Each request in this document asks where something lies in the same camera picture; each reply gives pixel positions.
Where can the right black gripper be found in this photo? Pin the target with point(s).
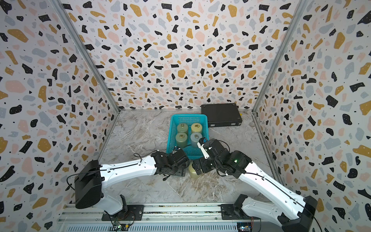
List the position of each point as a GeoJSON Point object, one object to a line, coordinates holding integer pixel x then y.
{"type": "Point", "coordinates": [204, 169]}

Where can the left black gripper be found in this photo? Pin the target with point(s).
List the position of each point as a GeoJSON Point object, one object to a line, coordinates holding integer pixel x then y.
{"type": "Point", "coordinates": [182, 172]}

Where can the yellow canister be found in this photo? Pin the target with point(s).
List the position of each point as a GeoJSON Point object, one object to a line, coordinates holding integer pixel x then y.
{"type": "Point", "coordinates": [192, 172]}
{"type": "Point", "coordinates": [196, 127]}

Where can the green canister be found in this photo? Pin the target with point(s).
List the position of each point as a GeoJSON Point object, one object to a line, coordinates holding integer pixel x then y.
{"type": "Point", "coordinates": [181, 139]}
{"type": "Point", "coordinates": [182, 127]}

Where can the blue-grey canister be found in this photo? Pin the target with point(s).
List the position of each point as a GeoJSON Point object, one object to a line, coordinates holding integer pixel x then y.
{"type": "Point", "coordinates": [194, 138]}

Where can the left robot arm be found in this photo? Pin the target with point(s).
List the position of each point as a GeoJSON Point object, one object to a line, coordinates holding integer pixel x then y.
{"type": "Point", "coordinates": [91, 185]}

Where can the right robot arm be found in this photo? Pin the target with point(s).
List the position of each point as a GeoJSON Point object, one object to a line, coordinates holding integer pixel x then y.
{"type": "Point", "coordinates": [291, 211]}

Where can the black flat case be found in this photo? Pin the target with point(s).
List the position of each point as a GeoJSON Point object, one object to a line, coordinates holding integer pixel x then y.
{"type": "Point", "coordinates": [222, 114]}

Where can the right circuit board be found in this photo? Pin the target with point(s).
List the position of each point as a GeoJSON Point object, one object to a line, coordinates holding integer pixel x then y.
{"type": "Point", "coordinates": [244, 227]}

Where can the circuit board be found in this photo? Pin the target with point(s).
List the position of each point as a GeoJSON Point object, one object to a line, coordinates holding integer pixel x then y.
{"type": "Point", "coordinates": [244, 227]}
{"type": "Point", "coordinates": [120, 227]}

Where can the left circuit board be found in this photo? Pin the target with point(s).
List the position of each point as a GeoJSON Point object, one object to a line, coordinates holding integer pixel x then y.
{"type": "Point", "coordinates": [120, 227]}

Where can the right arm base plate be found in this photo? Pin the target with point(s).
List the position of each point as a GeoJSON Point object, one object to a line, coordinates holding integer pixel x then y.
{"type": "Point", "coordinates": [231, 212]}

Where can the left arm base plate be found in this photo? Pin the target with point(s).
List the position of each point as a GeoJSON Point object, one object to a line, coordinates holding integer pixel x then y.
{"type": "Point", "coordinates": [132, 213]}

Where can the aluminium mounting rail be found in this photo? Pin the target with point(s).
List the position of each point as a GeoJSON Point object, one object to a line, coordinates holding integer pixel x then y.
{"type": "Point", "coordinates": [188, 217]}

